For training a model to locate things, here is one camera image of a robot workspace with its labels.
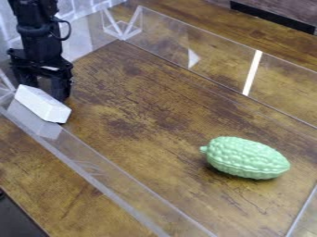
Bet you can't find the white speckled rectangular block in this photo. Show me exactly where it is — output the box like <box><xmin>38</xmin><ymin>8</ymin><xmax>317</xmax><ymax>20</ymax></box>
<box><xmin>14</xmin><ymin>84</ymin><xmax>72</xmax><ymax>123</ymax></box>

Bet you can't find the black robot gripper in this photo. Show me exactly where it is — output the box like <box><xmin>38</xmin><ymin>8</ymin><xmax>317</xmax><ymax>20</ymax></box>
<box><xmin>7</xmin><ymin>0</ymin><xmax>73</xmax><ymax>102</ymax></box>

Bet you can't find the clear acrylic tray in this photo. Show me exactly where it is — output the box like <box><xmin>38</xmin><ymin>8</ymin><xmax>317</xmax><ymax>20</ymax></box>
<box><xmin>0</xmin><ymin>5</ymin><xmax>317</xmax><ymax>237</ymax></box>

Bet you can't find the green bumpy bitter gourd toy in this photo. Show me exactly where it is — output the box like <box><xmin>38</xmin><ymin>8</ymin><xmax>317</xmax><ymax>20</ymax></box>
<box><xmin>199</xmin><ymin>136</ymin><xmax>291</xmax><ymax>180</ymax></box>

